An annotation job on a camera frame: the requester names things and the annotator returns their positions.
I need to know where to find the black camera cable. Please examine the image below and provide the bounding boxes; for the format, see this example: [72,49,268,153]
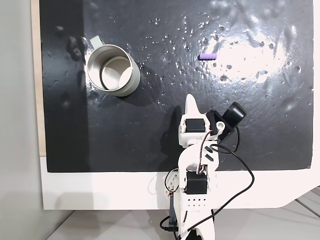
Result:
[159,126,255,232]

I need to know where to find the black camera box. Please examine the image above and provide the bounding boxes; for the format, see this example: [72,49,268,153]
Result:
[207,101,248,144]

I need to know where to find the black rubber mat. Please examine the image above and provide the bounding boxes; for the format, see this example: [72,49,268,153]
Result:
[39,0,314,173]

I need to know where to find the purple pen grip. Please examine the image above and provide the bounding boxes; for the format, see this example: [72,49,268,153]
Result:
[198,52,218,61]

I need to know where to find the pale green steel mug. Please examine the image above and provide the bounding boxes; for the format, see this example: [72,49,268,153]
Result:
[86,35,142,98]

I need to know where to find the white thin cable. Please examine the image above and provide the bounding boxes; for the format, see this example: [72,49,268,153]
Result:
[148,174,158,196]

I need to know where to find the red white servo wires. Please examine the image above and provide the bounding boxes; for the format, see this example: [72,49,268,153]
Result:
[197,129,214,176]

